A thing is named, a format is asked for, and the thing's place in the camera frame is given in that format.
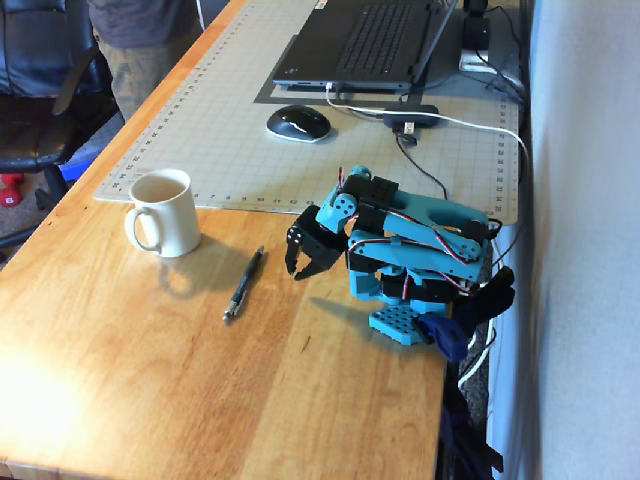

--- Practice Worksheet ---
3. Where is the dark grey laptop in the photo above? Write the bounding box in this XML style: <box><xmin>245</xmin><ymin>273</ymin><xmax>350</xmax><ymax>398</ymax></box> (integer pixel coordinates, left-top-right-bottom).
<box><xmin>272</xmin><ymin>0</ymin><xmax>459</xmax><ymax>92</ymax></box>

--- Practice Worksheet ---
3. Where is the white usb cable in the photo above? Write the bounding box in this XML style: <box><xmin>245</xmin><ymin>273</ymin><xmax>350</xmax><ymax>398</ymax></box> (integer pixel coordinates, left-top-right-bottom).
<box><xmin>324</xmin><ymin>82</ymin><xmax>531</xmax><ymax>201</ymax></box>

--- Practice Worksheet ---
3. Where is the blue table clamp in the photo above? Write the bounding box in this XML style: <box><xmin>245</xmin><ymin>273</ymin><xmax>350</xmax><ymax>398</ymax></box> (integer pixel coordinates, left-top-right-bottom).
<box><xmin>417</xmin><ymin>312</ymin><xmax>471</xmax><ymax>364</ymax></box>

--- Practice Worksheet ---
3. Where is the black computer mouse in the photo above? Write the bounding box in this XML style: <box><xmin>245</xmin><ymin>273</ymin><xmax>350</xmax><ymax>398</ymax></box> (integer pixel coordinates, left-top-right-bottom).
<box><xmin>265</xmin><ymin>104</ymin><xmax>333</xmax><ymax>144</ymax></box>

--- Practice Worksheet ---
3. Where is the grey gridded cutting mat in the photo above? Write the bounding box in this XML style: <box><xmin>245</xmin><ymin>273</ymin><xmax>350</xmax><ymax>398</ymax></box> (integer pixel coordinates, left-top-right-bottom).
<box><xmin>93</xmin><ymin>0</ymin><xmax>521</xmax><ymax>227</ymax></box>

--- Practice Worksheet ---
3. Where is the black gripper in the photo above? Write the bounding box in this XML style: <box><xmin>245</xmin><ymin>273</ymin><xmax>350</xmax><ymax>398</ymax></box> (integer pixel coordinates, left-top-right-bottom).
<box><xmin>284</xmin><ymin>204</ymin><xmax>348</xmax><ymax>282</ymax></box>

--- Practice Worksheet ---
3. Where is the white hanging cable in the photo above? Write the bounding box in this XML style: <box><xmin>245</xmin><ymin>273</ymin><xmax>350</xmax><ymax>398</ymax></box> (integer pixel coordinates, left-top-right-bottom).
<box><xmin>457</xmin><ymin>319</ymin><xmax>497</xmax><ymax>391</ymax></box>

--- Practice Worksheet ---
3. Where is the dark blue pen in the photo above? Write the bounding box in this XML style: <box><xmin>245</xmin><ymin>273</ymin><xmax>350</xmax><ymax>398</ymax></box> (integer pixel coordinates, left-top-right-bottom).
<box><xmin>222</xmin><ymin>245</ymin><xmax>266</xmax><ymax>324</ymax></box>

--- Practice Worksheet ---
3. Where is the black usb hub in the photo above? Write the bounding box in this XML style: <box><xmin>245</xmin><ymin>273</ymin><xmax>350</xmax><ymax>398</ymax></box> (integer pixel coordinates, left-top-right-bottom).
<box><xmin>382</xmin><ymin>104</ymin><xmax>440</xmax><ymax>146</ymax></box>

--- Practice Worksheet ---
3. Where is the blue storage box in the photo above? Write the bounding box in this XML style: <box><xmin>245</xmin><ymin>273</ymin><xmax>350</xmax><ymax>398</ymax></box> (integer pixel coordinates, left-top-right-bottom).
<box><xmin>59</xmin><ymin>160</ymin><xmax>86</xmax><ymax>189</ymax></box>

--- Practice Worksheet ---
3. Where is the white ceramic mug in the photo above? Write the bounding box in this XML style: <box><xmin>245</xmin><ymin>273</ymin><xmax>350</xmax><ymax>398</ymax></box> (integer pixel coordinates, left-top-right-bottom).
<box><xmin>123</xmin><ymin>168</ymin><xmax>202</xmax><ymax>259</ymax></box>

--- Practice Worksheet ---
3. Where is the standing person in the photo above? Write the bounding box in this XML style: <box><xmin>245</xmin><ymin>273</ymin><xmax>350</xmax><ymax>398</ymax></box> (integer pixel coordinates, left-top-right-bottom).
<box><xmin>87</xmin><ymin>0</ymin><xmax>204</xmax><ymax>124</ymax></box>

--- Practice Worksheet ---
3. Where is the red dumbbell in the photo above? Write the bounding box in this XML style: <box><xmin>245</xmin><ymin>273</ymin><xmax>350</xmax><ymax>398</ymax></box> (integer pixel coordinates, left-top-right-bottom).
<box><xmin>0</xmin><ymin>172</ymin><xmax>26</xmax><ymax>209</ymax></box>

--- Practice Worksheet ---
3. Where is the thin black cable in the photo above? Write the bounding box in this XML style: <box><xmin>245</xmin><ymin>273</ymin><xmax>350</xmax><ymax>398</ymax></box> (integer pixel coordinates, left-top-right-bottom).
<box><xmin>396</xmin><ymin>132</ymin><xmax>451</xmax><ymax>201</ymax></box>

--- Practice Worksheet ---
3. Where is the black office chair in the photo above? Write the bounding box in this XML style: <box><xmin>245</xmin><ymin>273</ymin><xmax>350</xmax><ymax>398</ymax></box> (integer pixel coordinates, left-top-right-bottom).
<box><xmin>0</xmin><ymin>0</ymin><xmax>117</xmax><ymax>251</ymax></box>

